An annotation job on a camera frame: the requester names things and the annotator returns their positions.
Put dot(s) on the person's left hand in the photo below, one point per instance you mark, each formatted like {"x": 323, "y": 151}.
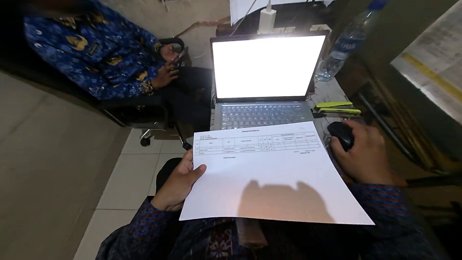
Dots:
{"x": 174, "y": 187}

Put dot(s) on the person's right hand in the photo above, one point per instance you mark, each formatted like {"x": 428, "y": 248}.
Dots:
{"x": 364, "y": 159}

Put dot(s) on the person's right thumb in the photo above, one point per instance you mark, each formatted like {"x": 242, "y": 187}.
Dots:
{"x": 337, "y": 147}

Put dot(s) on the person's left fingers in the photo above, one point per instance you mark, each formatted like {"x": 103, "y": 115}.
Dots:
{"x": 186, "y": 163}

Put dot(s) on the person's left thumb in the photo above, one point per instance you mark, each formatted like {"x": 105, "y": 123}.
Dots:
{"x": 197, "y": 173}

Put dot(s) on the person's right fingers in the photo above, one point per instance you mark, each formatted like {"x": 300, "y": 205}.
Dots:
{"x": 364, "y": 134}

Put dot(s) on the black computer mouse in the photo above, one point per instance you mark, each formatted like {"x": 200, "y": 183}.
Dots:
{"x": 340, "y": 135}

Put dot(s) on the white printed paper sheet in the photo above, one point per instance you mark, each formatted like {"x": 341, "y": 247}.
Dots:
{"x": 223, "y": 184}

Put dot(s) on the person's right forearm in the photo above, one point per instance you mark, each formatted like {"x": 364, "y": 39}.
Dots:
{"x": 382, "y": 213}

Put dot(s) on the person's left forearm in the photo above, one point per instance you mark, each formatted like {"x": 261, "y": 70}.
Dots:
{"x": 142, "y": 229}

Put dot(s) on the person's legs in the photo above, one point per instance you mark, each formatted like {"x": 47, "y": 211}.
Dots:
{"x": 168, "y": 172}

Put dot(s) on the black tube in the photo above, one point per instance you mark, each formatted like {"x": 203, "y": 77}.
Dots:
{"x": 384, "y": 126}

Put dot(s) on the black plug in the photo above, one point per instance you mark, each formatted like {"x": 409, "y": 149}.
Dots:
{"x": 318, "y": 115}

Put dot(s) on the bundle of brown wooden poles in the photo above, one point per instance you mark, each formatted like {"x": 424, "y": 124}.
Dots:
{"x": 400, "y": 124}

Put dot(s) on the lime green stapler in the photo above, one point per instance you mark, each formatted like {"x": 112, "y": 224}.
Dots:
{"x": 335, "y": 109}

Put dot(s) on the black office chair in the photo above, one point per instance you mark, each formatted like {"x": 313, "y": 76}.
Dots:
{"x": 137, "y": 112}

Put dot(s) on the person's body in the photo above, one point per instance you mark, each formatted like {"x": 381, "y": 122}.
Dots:
{"x": 216, "y": 245}

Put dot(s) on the clear plastic bottle, blue cap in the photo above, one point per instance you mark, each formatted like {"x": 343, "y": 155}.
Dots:
{"x": 341, "y": 47}

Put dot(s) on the grey laptop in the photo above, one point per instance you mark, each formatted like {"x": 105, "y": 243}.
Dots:
{"x": 267, "y": 72}

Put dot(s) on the paper poster with yellow stripe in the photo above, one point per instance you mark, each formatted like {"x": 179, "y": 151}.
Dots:
{"x": 436, "y": 57}

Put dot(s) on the dark smartphone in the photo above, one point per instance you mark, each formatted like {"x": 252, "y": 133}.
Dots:
{"x": 181, "y": 56}

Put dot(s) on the white charger adapter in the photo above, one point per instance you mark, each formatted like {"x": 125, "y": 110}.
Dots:
{"x": 267, "y": 21}

